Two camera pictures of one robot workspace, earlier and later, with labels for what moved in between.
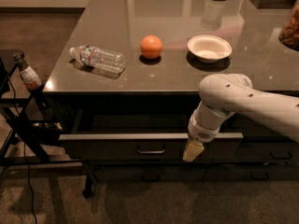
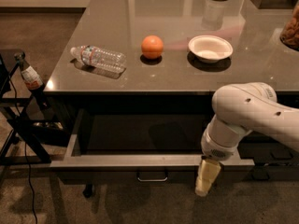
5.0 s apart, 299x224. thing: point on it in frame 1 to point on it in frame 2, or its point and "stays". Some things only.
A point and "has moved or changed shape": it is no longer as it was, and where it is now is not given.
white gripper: [201, 131] to [214, 148]
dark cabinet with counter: [126, 86] stays
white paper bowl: [208, 49] stays
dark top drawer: [139, 135] has moved or changed shape
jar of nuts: [290, 33] stays
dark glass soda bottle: [32, 80] stays
